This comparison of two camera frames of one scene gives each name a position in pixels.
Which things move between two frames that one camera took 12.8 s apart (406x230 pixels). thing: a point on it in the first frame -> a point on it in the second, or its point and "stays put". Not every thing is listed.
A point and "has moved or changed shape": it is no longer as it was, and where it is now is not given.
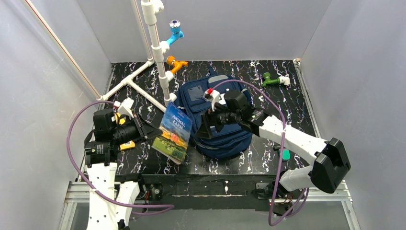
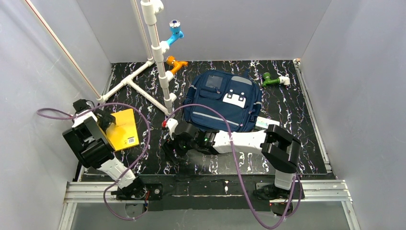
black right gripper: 208,120 -> 177,142
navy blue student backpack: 190,97 has moved or changed shape
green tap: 267,80 stays put
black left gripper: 138,127 -> 106,119
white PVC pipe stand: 151,8 stays put
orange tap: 171,61 stays put
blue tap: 177,33 stays put
